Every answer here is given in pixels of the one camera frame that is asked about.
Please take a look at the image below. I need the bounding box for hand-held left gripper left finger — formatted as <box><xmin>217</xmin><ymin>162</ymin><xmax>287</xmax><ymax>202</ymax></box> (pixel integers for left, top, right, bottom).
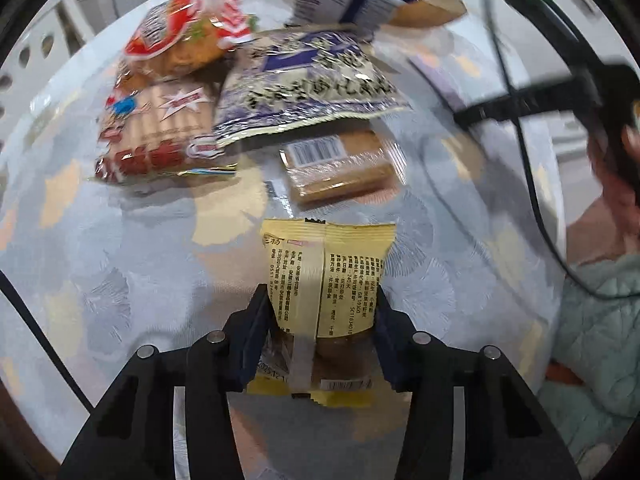
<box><xmin>57</xmin><ymin>284</ymin><xmax>274</xmax><ymax>480</ymax></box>

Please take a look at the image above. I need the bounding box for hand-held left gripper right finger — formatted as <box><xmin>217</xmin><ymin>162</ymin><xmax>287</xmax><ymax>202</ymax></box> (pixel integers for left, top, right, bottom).
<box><xmin>374</xmin><ymin>285</ymin><xmax>583</xmax><ymax>480</ymax></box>

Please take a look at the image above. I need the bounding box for person's right hand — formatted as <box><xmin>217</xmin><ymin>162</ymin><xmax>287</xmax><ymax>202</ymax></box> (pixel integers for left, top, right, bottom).
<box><xmin>567</xmin><ymin>122</ymin><xmax>640</xmax><ymax>267</ymax></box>

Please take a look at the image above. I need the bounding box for black cable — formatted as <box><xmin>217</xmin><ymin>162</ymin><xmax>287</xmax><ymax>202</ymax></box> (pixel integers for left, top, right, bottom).
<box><xmin>0</xmin><ymin>267</ymin><xmax>96</xmax><ymax>413</ymax></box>
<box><xmin>480</xmin><ymin>0</ymin><xmax>626</xmax><ymax>303</ymax></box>

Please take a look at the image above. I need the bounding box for yellow snack packet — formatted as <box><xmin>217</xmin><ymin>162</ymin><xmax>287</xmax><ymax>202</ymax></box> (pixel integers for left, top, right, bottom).
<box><xmin>247</xmin><ymin>217</ymin><xmax>397</xmax><ymax>408</ymax></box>

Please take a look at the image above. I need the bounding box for clear wrapped brown cake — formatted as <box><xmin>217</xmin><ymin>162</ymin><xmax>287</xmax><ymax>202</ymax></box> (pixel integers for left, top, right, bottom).
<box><xmin>279</xmin><ymin>130</ymin><xmax>401</xmax><ymax>207</ymax></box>

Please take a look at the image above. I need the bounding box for purple patterned snack bag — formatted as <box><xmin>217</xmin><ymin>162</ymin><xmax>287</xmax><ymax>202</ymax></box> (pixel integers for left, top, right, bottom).
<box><xmin>212</xmin><ymin>27</ymin><xmax>413</xmax><ymax>148</ymax></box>

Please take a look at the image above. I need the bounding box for red sausage snack packet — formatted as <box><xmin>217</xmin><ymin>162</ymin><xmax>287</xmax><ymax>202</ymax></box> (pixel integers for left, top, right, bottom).
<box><xmin>92</xmin><ymin>60</ymin><xmax>241</xmax><ymax>186</ymax></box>

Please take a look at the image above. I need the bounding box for teal quilted clothing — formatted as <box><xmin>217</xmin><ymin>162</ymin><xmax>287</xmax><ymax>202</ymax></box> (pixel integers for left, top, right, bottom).
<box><xmin>542</xmin><ymin>252</ymin><xmax>640</xmax><ymax>461</ymax></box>

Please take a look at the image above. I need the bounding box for red label bread packet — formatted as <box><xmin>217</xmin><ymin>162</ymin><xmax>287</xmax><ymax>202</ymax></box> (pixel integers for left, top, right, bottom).
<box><xmin>122</xmin><ymin>0</ymin><xmax>236</xmax><ymax>81</ymax></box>

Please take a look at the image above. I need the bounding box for white dining chair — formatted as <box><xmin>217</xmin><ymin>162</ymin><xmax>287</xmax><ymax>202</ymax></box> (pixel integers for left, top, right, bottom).
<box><xmin>0</xmin><ymin>0</ymin><xmax>96</xmax><ymax>126</ymax></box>

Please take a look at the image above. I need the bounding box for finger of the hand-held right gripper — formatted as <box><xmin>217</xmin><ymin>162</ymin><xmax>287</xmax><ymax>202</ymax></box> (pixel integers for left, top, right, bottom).
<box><xmin>452</xmin><ymin>73</ymin><xmax>596</xmax><ymax>124</ymax></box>

